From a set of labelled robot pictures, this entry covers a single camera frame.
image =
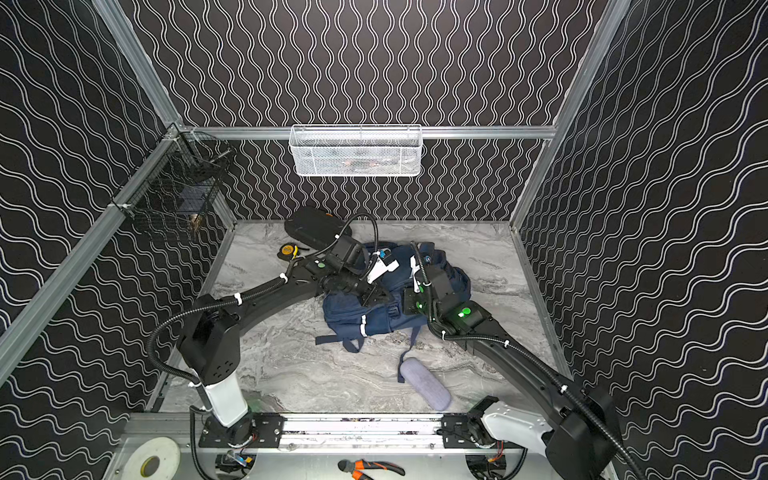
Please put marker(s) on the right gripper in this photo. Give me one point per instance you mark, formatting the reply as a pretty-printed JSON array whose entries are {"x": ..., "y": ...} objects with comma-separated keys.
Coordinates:
[{"x": 408, "y": 307}]

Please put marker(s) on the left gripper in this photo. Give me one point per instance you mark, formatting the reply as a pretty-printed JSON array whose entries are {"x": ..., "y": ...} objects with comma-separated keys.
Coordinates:
[{"x": 372, "y": 291}]

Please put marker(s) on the navy blue backpack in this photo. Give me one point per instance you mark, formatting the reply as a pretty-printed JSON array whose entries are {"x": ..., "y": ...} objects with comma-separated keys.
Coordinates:
[{"x": 352, "y": 323}]

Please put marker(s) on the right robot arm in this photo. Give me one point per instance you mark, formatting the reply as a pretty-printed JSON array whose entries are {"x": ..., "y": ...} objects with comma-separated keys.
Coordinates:
[{"x": 581, "y": 436}]

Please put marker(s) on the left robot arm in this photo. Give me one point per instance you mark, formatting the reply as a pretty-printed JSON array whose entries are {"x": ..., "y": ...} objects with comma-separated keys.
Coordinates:
[{"x": 202, "y": 344}]

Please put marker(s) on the purple glasses case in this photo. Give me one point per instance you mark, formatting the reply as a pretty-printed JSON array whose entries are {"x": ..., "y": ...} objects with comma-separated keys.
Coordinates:
[{"x": 425, "y": 383}]

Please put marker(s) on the black zippered case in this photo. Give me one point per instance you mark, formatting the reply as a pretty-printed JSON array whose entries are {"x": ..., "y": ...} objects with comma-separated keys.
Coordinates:
[{"x": 313, "y": 227}]

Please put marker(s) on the yellow black tape measure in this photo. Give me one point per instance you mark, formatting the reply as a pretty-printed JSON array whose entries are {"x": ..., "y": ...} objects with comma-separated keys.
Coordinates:
[{"x": 288, "y": 251}]

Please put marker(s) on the white tape roll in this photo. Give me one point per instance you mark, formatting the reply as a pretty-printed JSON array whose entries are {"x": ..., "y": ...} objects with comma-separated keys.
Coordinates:
[{"x": 158, "y": 458}]

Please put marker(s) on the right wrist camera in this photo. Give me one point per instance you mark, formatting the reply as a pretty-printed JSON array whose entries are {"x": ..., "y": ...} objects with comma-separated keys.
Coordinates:
[{"x": 418, "y": 274}]

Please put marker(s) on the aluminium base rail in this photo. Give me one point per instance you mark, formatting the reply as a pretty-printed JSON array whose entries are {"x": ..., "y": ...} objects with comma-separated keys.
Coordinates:
[{"x": 369, "y": 433}]

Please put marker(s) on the orange handled pliers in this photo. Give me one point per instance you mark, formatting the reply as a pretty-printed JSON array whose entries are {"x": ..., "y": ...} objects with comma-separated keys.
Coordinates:
[{"x": 358, "y": 469}]

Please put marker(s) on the black wire basket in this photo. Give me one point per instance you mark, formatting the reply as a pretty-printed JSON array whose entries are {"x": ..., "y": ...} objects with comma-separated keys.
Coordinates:
[{"x": 175, "y": 202}]

